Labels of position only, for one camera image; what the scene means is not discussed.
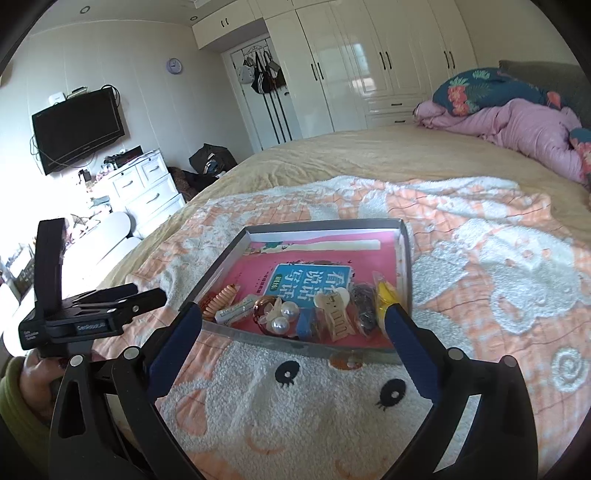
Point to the round wall clock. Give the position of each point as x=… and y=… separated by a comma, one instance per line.
x=174, y=66

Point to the orange and white blanket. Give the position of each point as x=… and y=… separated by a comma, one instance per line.
x=485, y=277

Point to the dark clothes pile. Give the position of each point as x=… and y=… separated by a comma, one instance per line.
x=187, y=182

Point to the small blue box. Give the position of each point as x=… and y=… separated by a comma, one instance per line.
x=304, y=325

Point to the yellow packet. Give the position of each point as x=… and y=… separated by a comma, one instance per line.
x=383, y=300

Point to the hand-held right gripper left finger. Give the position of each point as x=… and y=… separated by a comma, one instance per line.
x=175, y=346

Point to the person's left forearm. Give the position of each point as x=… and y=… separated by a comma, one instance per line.
x=14, y=406

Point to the white router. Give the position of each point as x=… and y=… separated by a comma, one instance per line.
x=55, y=98

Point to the pink quilt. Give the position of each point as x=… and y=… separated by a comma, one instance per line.
x=531, y=129

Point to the dark blue floral pillow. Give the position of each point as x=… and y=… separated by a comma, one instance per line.
x=471, y=87
x=582, y=152

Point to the black set-top box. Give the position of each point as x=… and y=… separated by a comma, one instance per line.
x=128, y=154

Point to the dark bag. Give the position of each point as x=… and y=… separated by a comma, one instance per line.
x=212, y=159

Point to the peach ribbed hair claw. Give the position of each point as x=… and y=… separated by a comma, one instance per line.
x=221, y=300

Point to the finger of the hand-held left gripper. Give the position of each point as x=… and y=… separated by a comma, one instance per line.
x=134, y=304
x=115, y=291

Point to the white wardrobe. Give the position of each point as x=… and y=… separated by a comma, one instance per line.
x=351, y=69

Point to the grey headboard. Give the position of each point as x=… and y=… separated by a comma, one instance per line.
x=554, y=76

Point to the black wall television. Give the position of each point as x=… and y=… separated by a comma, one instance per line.
x=78, y=129

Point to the person's left hand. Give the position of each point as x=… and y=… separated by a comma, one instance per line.
x=39, y=383

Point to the white dresser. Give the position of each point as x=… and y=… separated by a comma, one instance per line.
x=138, y=184

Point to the white round table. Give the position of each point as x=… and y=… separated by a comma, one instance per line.
x=106, y=235

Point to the yellow bedsheet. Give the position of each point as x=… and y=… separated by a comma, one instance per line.
x=369, y=152

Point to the pink book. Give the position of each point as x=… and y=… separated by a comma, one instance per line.
x=261, y=277

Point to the white door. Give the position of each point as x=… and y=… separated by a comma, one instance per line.
x=244, y=115

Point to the cream hair clip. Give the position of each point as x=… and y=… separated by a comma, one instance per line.
x=337, y=318

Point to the shallow grey cardboard box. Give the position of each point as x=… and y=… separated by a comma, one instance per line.
x=277, y=344

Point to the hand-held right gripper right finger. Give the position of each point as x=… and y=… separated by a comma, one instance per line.
x=411, y=350

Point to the white small tube packet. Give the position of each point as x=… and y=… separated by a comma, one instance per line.
x=235, y=311

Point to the hanging bags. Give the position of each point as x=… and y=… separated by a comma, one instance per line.
x=263, y=76

